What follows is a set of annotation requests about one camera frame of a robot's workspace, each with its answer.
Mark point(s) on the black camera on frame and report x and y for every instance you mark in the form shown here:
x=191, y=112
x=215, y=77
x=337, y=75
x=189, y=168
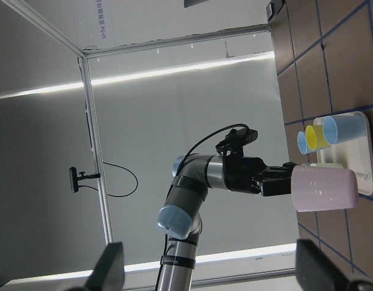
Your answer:
x=76, y=177

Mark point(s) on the blue cup back of tray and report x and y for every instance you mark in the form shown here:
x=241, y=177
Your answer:
x=342, y=128

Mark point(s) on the blue cup of tray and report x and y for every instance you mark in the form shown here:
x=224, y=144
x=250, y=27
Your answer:
x=342, y=128
x=302, y=143

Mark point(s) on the pink plastic cup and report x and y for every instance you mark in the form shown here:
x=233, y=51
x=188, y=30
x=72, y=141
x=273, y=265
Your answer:
x=321, y=188

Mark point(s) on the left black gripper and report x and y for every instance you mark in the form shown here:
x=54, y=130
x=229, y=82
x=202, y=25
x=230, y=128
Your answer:
x=245, y=175

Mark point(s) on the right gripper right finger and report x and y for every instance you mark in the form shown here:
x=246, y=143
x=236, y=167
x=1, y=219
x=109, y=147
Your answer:
x=315, y=271

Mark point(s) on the cream plastic tray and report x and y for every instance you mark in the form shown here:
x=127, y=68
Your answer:
x=356, y=155

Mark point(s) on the blue cup front of tray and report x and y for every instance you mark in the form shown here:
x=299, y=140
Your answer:
x=302, y=143

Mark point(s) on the pale green plastic cup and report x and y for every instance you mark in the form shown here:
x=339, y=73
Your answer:
x=325, y=165

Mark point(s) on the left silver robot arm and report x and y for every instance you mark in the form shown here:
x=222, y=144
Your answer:
x=179, y=218

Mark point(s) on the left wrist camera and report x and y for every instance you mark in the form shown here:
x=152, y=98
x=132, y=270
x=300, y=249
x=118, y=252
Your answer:
x=235, y=140

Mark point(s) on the yellow plastic cup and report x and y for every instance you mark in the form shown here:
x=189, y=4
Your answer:
x=315, y=137

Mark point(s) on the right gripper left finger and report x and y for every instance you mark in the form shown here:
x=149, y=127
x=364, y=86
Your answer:
x=108, y=273

